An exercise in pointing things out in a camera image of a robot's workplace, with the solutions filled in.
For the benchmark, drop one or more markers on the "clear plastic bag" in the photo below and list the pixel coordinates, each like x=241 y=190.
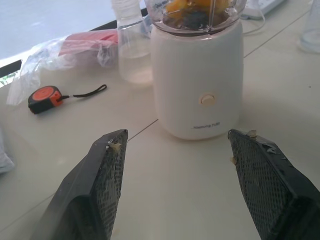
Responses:
x=37 y=62

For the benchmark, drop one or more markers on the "blurry orange-brown object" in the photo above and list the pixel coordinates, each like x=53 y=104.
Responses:
x=176 y=5

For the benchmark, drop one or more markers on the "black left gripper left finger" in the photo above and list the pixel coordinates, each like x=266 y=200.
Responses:
x=82 y=195

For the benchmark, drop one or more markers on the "clear blender jar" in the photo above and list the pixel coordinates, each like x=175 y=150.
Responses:
x=225 y=22

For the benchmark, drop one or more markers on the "orange black tape measure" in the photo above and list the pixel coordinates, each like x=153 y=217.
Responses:
x=43 y=98

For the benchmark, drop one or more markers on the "red package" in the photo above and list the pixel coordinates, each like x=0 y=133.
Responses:
x=80 y=45

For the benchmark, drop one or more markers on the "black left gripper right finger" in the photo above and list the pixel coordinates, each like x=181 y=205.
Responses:
x=270 y=185

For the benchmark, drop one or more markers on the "clear water bottle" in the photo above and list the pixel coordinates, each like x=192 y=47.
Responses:
x=132 y=62

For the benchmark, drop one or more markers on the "white power strip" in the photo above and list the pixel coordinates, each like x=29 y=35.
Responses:
x=260 y=8

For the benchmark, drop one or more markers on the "white blender base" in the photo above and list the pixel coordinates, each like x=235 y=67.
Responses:
x=187 y=75

